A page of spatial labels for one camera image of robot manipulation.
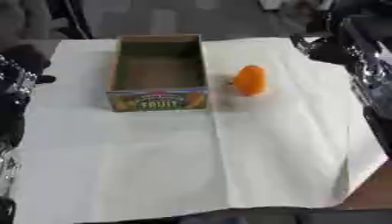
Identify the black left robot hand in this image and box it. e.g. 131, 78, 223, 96
0, 43, 59, 85

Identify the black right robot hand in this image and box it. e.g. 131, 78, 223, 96
289, 34, 361, 67

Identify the black tripod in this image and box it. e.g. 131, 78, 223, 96
47, 0, 97, 40

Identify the cardboard box with printed front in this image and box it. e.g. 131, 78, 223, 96
104, 33, 212, 113

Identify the orange toy fruit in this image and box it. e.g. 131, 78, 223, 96
231, 64, 270, 97

